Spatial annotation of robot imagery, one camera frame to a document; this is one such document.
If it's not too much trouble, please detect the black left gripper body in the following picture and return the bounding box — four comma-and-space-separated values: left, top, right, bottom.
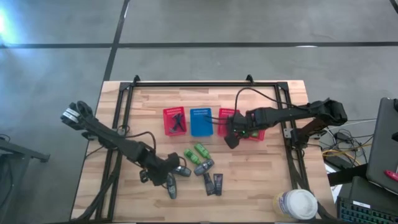
145, 152, 182, 187

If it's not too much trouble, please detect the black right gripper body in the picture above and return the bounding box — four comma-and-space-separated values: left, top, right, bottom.
228, 110, 254, 138

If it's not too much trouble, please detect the green travel bottle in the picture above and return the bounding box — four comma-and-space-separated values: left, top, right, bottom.
183, 148, 202, 166
194, 142, 212, 160

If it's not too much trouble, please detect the black toiletry tube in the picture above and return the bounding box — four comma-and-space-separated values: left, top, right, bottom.
213, 173, 224, 197
203, 172, 216, 197

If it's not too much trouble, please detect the red plastic basket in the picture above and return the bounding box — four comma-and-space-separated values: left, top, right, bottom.
241, 128, 267, 142
162, 106, 188, 137
217, 108, 240, 138

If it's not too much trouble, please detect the blue plastic basket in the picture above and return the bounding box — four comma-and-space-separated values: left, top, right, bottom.
189, 107, 215, 138

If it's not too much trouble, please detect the white-lidded wipes canister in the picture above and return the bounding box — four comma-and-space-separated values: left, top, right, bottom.
272, 189, 318, 220

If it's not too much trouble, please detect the black floor stand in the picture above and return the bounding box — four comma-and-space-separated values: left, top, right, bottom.
0, 133, 51, 224

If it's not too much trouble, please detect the grey laptop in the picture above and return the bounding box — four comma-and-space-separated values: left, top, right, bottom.
366, 97, 398, 195

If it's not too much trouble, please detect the black mesh computer case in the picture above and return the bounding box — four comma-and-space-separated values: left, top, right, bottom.
336, 175, 398, 224

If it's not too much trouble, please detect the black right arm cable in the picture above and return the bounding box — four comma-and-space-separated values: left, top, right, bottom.
234, 87, 309, 113

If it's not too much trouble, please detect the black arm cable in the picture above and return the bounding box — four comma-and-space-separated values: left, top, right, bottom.
123, 124, 157, 152
234, 87, 309, 113

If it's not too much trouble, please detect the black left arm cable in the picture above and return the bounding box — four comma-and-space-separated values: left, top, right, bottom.
123, 124, 157, 152

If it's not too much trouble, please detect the black aluminium table frame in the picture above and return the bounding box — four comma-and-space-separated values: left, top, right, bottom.
70, 74, 340, 224

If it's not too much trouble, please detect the yellow cable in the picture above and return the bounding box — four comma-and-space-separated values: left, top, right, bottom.
322, 149, 362, 166

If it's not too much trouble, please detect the red-handled tool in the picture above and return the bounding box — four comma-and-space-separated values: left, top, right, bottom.
384, 169, 398, 183

